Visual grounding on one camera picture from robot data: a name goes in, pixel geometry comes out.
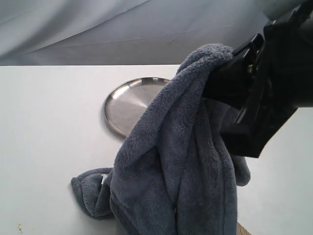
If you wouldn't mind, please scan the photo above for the light wooden block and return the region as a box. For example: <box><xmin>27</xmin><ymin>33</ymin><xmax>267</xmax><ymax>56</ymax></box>
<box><xmin>237</xmin><ymin>223</ymin><xmax>251</xmax><ymax>235</ymax></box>

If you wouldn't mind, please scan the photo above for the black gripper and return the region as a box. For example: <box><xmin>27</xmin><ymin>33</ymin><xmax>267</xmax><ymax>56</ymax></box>
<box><xmin>204</xmin><ymin>22</ymin><xmax>300</xmax><ymax>158</ymax></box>

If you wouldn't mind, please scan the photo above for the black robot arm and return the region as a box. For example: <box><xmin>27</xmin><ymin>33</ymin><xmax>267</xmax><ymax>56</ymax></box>
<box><xmin>203</xmin><ymin>0</ymin><xmax>313</xmax><ymax>158</ymax></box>

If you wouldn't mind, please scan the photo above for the grey-blue fleece towel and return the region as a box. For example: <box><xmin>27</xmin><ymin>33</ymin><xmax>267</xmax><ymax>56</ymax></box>
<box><xmin>71</xmin><ymin>44</ymin><xmax>250</xmax><ymax>235</ymax></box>

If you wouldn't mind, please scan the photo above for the white backdrop cloth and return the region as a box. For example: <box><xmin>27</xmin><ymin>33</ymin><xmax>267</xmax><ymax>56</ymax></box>
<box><xmin>0</xmin><ymin>0</ymin><xmax>300</xmax><ymax>66</ymax></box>

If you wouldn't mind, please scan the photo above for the round stainless steel plate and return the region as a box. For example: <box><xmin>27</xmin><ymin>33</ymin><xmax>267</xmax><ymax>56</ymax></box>
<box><xmin>102</xmin><ymin>77</ymin><xmax>170</xmax><ymax>138</ymax></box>

